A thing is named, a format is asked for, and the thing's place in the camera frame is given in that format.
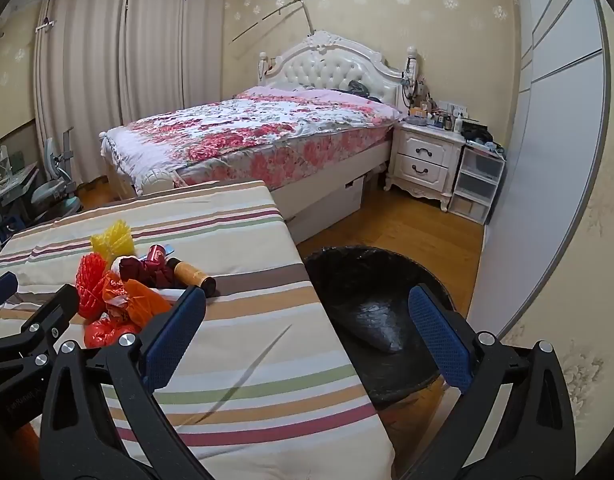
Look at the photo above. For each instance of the beige curtain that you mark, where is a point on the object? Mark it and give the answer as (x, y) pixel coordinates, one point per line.
(82, 85)
(177, 45)

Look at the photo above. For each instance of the pink blanket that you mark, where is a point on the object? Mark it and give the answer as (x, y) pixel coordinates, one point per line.
(297, 94)

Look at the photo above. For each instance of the thin metal rod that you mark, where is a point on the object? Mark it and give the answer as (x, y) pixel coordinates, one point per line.
(267, 20)

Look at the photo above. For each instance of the yellow foam fruit net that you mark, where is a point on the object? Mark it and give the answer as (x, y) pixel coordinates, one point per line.
(112, 242)

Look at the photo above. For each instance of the dark clothing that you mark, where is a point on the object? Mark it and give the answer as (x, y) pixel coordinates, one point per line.
(357, 87)

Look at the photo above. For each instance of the orange plastic bag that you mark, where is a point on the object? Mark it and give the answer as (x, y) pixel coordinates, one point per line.
(142, 305)

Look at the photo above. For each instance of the red foam fruit net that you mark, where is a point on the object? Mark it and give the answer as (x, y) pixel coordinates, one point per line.
(89, 285)

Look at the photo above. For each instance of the grey study desk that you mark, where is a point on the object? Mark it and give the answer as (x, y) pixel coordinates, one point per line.
(12, 175)

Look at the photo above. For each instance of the pink floral bed sheet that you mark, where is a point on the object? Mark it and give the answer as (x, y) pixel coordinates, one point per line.
(297, 160)

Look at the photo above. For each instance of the white nightstand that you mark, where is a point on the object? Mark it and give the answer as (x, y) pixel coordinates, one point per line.
(422, 155)

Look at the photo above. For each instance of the white sliding wardrobe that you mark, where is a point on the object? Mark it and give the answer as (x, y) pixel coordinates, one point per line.
(542, 160)

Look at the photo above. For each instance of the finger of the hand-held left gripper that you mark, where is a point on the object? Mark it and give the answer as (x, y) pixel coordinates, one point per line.
(57, 312)
(2, 287)

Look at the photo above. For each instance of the clear plastic drawer unit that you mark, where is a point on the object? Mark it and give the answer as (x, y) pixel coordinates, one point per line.
(474, 185)

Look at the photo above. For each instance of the cluster of small bottles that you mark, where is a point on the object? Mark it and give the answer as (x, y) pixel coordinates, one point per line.
(432, 115)

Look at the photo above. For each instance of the dark red cloth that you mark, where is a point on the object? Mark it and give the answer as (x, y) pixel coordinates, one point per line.
(152, 275)

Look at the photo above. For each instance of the black trash bin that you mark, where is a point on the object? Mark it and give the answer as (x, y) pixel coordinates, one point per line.
(367, 280)

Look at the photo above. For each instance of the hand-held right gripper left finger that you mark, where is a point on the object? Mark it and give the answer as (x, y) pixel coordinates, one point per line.
(173, 335)

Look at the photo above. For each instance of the red can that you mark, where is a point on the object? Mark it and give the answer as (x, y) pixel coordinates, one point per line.
(156, 255)

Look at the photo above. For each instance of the grey desk chair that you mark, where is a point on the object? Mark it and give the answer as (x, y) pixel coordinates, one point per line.
(57, 190)

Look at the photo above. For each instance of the striped bed sheet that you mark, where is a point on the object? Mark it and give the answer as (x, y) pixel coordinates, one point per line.
(247, 280)

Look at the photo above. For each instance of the white tufted bed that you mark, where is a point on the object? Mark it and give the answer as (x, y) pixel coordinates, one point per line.
(327, 67)

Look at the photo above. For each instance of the white cardboard box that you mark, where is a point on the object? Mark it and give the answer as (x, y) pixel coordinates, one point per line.
(332, 200)

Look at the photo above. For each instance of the black bag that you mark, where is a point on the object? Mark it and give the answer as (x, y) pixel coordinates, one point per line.
(474, 132)

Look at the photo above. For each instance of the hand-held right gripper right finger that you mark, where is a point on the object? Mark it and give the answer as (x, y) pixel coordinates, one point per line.
(437, 340)

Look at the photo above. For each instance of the brown thread spool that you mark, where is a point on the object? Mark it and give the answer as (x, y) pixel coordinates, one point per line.
(192, 276)

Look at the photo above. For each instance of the blue packet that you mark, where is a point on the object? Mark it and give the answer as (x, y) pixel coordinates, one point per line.
(170, 249)

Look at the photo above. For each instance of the white floral quilt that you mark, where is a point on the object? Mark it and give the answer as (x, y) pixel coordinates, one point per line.
(227, 125)

